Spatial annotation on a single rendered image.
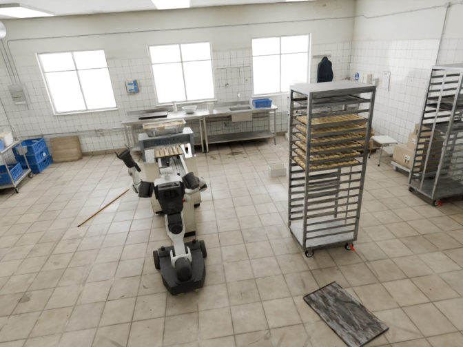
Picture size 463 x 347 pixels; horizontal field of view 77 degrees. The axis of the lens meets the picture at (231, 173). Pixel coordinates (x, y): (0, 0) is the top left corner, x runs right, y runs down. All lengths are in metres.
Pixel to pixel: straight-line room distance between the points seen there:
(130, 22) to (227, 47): 2.11
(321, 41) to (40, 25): 6.03
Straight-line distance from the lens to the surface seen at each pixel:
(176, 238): 3.26
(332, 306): 3.05
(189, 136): 4.08
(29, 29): 7.80
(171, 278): 3.13
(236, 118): 6.73
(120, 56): 7.27
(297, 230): 3.67
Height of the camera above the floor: 2.24
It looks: 24 degrees down
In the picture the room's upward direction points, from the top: 4 degrees counter-clockwise
